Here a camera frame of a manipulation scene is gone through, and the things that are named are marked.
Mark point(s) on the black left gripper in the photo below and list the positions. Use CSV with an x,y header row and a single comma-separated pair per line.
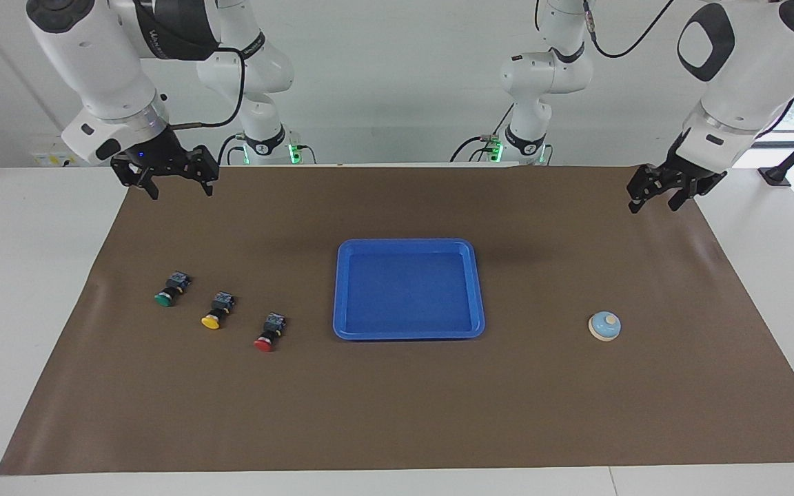
x,y
683,178

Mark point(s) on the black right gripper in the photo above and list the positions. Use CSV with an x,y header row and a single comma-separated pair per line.
x,y
159,160

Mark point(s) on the green push button switch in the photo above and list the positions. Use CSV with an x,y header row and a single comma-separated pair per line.
x,y
176,282

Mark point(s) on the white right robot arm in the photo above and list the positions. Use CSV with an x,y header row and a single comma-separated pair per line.
x,y
94,55

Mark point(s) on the red push button switch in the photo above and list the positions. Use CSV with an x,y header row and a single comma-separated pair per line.
x,y
271,327

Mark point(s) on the blue plastic tray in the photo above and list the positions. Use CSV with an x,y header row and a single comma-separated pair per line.
x,y
407,296

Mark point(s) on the yellow push button switch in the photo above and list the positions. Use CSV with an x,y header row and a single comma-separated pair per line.
x,y
221,303

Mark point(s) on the brown table mat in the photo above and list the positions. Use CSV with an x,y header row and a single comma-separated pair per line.
x,y
397,413

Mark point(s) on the light blue service bell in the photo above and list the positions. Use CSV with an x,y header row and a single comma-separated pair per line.
x,y
604,327

